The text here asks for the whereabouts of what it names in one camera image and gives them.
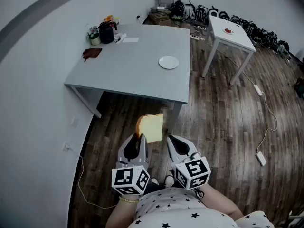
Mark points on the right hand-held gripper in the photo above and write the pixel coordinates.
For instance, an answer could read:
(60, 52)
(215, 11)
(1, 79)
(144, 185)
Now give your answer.
(192, 172)

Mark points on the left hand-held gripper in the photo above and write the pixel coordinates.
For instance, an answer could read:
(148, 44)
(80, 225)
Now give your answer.
(130, 179)

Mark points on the yellow bread slice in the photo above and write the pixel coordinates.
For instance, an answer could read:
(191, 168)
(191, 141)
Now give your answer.
(150, 128)

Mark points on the white round plate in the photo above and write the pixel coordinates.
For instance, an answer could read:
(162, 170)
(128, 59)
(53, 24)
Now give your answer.
(168, 62)

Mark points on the person's left forearm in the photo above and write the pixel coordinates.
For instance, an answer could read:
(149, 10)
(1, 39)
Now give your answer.
(121, 212)

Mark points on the person's right forearm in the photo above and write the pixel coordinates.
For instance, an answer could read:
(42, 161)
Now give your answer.
(221, 203)

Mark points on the red item on plate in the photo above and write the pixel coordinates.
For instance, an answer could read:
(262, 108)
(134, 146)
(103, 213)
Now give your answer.
(232, 32)

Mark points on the person's right shoe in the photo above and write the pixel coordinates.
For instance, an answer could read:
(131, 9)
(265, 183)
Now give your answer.
(169, 181)

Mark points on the person's shoe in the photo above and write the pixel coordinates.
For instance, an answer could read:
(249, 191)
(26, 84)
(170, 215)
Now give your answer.
(154, 181)
(169, 181)

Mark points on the person's left shoe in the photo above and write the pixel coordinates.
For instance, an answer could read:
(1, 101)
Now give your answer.
(154, 181)

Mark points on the white star-print shirt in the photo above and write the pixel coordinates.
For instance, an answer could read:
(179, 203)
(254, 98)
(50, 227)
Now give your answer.
(180, 210)

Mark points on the white power adapter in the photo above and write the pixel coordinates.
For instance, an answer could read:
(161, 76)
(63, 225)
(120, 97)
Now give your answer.
(261, 158)
(257, 89)

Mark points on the grey table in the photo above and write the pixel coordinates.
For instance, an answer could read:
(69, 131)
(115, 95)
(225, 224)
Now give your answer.
(133, 65)

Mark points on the dark red wallet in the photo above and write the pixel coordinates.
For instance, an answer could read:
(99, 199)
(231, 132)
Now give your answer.
(92, 52)

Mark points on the white paper sheet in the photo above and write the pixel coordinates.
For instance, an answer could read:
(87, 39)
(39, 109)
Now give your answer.
(130, 40)

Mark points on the white power strip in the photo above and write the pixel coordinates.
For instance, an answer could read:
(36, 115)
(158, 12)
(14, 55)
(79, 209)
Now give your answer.
(200, 27)
(197, 37)

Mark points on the white crumpled packet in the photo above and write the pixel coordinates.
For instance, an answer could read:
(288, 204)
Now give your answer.
(119, 37)

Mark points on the small flower pot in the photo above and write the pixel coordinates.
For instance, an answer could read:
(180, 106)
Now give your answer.
(95, 38)

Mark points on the black kettle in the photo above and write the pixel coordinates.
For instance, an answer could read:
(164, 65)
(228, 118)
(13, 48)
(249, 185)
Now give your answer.
(106, 33)

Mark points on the white table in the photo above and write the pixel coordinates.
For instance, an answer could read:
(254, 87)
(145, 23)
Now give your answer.
(235, 39)

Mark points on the red strawberries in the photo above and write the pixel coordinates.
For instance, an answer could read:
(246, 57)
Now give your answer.
(228, 30)

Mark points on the stack of books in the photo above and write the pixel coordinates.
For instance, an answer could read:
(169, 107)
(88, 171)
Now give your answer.
(160, 18)

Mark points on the orange and yellow toy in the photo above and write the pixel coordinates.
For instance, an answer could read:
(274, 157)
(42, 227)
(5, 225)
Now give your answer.
(110, 18)

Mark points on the dark tool on floor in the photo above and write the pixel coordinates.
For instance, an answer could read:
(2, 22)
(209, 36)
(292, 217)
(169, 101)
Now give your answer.
(299, 87)

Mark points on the row of black backpacks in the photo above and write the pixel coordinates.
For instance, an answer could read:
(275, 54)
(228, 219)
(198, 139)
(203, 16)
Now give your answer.
(202, 13)

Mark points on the white router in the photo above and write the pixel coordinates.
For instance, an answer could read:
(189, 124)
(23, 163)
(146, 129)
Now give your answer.
(158, 8)

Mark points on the white wall plug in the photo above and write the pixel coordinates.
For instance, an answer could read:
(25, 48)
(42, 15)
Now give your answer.
(66, 146)

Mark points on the black wall plug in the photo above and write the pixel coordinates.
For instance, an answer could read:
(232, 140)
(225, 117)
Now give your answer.
(139, 17)

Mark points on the metal chair frame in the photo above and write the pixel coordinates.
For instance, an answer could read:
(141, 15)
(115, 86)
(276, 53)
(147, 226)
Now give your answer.
(297, 216)

